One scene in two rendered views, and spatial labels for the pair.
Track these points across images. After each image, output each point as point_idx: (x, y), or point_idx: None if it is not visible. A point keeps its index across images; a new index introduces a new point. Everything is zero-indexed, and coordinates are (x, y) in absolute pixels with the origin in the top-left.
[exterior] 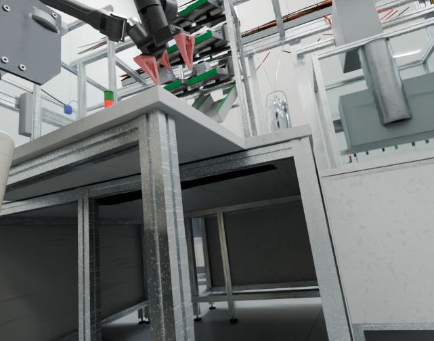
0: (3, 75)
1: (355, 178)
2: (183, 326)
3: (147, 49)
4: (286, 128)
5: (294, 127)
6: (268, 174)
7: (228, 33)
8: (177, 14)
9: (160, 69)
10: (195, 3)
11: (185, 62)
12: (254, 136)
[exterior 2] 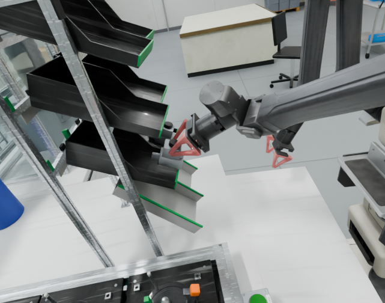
0: (377, 213)
1: (93, 171)
2: None
3: (282, 149)
4: (220, 160)
5: (219, 158)
6: None
7: (106, 63)
8: (138, 41)
9: (181, 149)
10: (150, 36)
11: (272, 149)
12: (223, 171)
